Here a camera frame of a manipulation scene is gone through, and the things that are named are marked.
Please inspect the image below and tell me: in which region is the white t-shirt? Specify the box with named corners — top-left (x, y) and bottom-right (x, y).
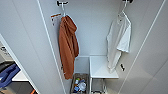
top-left (105, 14), bottom-right (133, 75)

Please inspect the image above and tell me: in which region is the white clothes hanger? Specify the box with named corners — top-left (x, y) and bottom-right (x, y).
top-left (59, 4), bottom-right (68, 18)
top-left (116, 1), bottom-right (131, 22)

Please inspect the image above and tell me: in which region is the white wardrobe door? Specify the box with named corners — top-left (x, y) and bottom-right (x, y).
top-left (0, 0), bottom-right (66, 94)
top-left (117, 0), bottom-right (168, 94)

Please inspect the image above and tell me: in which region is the orange hoodie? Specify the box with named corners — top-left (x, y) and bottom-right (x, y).
top-left (58, 14), bottom-right (81, 81)

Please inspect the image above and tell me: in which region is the white wardrobe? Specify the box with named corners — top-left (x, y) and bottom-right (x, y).
top-left (35, 0), bottom-right (158, 94)

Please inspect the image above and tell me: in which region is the white round bottle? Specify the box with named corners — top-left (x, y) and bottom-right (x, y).
top-left (78, 82), bottom-right (88, 93)

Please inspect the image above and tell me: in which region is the grey storage basket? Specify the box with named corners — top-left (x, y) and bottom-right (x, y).
top-left (69, 72), bottom-right (90, 94)

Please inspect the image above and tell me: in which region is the small black side hook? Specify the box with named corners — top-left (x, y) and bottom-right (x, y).
top-left (119, 62), bottom-right (126, 72)

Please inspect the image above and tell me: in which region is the white table board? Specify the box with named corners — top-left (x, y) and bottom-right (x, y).
top-left (11, 70), bottom-right (30, 83)

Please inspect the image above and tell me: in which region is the black wall hook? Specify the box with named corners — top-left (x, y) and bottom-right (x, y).
top-left (121, 0), bottom-right (135, 5)
top-left (55, 0), bottom-right (70, 8)

